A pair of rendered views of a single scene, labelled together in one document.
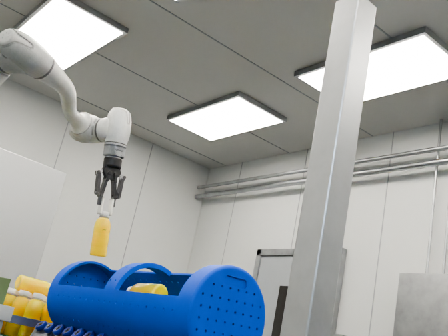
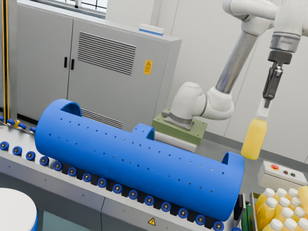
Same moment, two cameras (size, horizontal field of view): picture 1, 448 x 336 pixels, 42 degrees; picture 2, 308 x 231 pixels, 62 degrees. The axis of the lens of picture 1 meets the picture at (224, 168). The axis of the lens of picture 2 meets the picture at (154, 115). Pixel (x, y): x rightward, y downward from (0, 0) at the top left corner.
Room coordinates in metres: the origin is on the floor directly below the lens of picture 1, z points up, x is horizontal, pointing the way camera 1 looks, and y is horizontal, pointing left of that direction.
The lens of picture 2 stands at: (2.78, -0.46, 1.72)
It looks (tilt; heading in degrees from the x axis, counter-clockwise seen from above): 23 degrees down; 139
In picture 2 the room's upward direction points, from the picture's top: 13 degrees clockwise
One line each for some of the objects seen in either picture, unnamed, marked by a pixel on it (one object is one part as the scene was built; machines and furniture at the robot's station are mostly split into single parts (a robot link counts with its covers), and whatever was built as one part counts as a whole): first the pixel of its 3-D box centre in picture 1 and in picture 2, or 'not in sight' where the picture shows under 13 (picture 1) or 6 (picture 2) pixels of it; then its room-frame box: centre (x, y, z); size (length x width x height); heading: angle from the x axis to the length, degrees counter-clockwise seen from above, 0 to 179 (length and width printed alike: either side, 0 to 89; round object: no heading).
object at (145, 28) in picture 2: not in sight; (151, 30); (0.50, 1.20, 1.48); 0.24 x 0.12 x 0.08; 44
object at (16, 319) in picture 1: (57, 328); (254, 222); (2.44, 0.52, 0.96); 0.40 x 0.01 x 0.03; 128
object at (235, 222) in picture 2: not in sight; (237, 211); (2.38, 0.47, 0.99); 0.10 x 0.02 x 0.12; 128
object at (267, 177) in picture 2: not in sight; (280, 178); (2.36, 0.82, 1.05); 0.20 x 0.10 x 0.10; 38
